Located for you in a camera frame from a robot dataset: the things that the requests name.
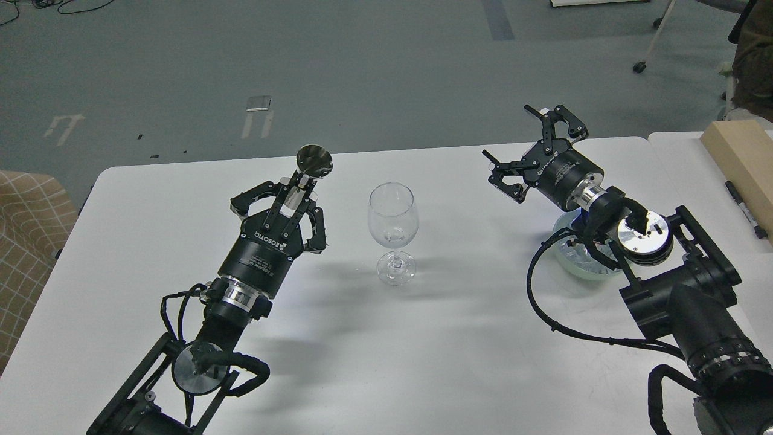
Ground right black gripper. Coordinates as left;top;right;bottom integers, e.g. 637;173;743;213
482;105;605;213

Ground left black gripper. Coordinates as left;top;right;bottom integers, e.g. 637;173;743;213
217;181;327;300

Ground steel cone jigger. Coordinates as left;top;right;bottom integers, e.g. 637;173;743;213
280;144;332;217

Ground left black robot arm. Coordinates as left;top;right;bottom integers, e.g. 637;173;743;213
87;173;326;434

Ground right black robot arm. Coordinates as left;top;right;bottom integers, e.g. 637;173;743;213
483;105;772;434

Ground clear wine glass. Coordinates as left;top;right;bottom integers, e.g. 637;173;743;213
368;182;419;286

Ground green bowl with ice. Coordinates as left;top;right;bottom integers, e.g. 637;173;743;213
550;208;622;280

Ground rolling office chair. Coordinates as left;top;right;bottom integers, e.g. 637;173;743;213
632;1;750;121

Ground light wooden box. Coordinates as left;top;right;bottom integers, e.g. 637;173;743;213
699;120;772;240

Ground seated person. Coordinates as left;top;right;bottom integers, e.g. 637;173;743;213
728;1;772;122

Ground black marker pen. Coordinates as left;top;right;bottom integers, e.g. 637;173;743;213
724;181;768;239

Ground beige checkered chair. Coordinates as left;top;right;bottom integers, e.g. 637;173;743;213
1;170;78;371

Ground black floor cables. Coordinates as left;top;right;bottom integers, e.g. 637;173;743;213
0;0;115;26

